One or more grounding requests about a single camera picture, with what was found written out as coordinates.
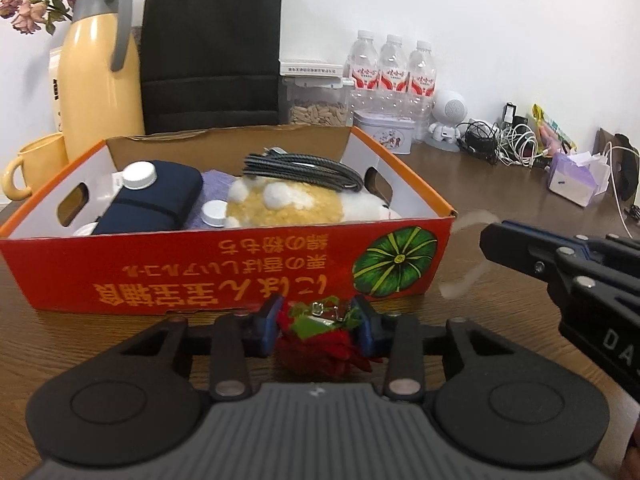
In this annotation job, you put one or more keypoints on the black paper bag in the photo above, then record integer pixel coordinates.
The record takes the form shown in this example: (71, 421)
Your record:
(210, 50)

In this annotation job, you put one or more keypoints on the yellow plush toy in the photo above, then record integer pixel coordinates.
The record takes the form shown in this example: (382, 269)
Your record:
(300, 205)

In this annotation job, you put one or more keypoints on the red artificial rose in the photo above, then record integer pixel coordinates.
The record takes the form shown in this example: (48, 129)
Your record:
(320, 355)

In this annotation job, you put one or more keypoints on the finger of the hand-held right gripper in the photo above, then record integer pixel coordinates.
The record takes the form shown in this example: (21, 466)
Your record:
(545, 235)
(515, 252)

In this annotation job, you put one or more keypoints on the yellow thermos jug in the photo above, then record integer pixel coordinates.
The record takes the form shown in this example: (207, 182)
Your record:
(100, 85)

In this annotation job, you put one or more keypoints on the clear water bottle red label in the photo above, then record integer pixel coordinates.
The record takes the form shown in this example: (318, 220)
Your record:
(392, 72)
(421, 77)
(363, 70)

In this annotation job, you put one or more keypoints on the purple woven cloth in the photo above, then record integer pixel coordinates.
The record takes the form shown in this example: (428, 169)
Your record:
(215, 185)

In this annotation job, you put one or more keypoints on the clear seed container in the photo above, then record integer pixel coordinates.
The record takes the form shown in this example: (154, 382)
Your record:
(317, 112)

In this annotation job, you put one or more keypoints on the white flat box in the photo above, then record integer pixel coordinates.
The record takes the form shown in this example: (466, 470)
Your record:
(310, 68)

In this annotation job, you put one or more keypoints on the orange cardboard box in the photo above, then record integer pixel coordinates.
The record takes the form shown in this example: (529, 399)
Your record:
(200, 270)

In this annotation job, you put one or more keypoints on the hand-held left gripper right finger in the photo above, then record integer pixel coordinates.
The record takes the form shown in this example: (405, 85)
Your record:
(364, 332)

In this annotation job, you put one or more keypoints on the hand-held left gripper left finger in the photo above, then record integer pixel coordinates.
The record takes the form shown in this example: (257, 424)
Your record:
(269, 327)

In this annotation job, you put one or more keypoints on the white robot speaker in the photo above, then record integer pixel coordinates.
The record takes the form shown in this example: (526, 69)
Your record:
(450, 110)

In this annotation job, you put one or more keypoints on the yellow mug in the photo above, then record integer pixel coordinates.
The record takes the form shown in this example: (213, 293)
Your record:
(42, 160)

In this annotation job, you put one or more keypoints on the white cap clear bottle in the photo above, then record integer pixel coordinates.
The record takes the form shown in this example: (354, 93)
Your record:
(138, 175)
(84, 230)
(215, 214)

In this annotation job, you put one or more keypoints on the navy blue case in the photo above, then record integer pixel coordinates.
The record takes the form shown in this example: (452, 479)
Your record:
(150, 200)

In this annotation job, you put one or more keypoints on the colourful snack packets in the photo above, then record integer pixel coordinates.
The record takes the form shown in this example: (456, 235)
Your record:
(552, 127)

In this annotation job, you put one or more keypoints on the small dark bottle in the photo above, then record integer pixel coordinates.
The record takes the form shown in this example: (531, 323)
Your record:
(509, 112)

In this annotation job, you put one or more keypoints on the white milk carton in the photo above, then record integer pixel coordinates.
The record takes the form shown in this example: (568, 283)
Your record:
(56, 90)

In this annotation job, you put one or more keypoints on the white printed tin box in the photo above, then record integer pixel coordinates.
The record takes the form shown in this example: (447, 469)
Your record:
(385, 132)

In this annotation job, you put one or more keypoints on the purple tissue pack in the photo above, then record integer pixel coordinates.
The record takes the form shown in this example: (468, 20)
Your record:
(575, 180)

